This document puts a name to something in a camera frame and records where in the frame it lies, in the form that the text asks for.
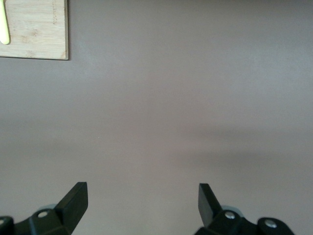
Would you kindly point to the bamboo cutting board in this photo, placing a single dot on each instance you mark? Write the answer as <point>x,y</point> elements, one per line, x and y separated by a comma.
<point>36,31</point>

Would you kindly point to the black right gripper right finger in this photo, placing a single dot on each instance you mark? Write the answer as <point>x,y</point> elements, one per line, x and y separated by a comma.
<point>207,208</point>

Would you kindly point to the yellow plastic fork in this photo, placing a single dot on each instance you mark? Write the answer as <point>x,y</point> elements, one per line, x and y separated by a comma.
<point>4,31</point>

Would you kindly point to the brown table cover sheet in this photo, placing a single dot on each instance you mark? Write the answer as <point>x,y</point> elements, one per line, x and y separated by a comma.
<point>171,110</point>

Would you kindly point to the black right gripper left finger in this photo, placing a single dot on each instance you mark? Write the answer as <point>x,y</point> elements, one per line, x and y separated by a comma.
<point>71,208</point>

